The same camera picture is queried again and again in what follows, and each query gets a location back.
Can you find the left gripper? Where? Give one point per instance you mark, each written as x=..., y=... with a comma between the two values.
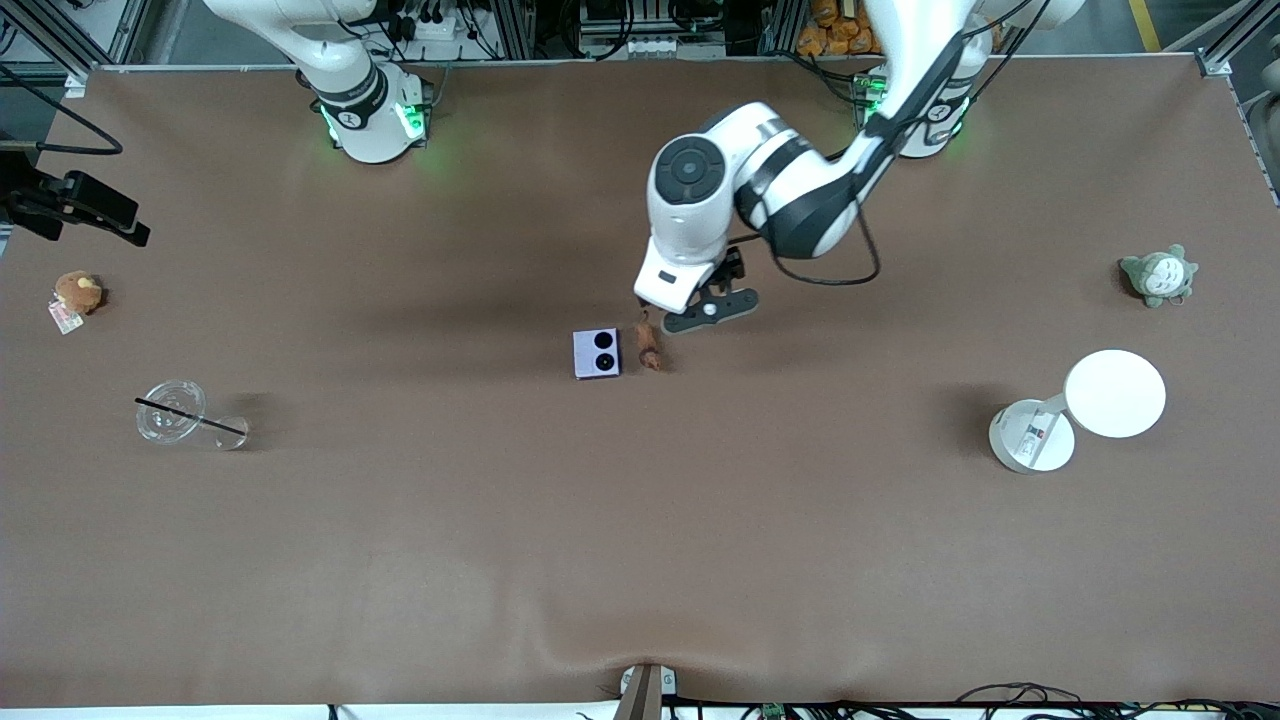
x=731, y=268

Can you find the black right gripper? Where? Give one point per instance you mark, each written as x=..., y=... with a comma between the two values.
x=50, y=203

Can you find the brown lion statue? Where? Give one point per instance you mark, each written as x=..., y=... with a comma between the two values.
x=650, y=350

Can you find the lilac flip phone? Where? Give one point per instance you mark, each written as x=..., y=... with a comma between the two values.
x=590, y=362

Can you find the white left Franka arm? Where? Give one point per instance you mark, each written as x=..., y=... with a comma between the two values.
x=800, y=185

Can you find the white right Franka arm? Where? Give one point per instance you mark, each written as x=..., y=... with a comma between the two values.
x=365, y=120

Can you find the brown plush toy with tag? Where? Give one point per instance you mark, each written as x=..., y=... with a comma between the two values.
x=78, y=292

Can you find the clear plastic cup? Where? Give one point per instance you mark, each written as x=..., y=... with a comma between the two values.
x=170, y=412

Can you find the black straw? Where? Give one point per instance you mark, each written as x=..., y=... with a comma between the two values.
x=190, y=418

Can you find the pile of orange plush toys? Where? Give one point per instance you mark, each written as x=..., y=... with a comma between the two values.
x=835, y=30

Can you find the white power strip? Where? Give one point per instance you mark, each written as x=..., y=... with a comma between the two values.
x=440, y=27

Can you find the white round desk lamp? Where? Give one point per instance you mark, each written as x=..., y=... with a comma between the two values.
x=1115, y=393

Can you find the grey Totoro plush toy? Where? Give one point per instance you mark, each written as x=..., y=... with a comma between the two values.
x=1158, y=275

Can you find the aluminium frame strut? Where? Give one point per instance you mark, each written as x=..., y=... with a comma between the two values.
x=60, y=40
x=1225, y=35

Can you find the metal table edge mount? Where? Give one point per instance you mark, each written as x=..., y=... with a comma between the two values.
x=646, y=690

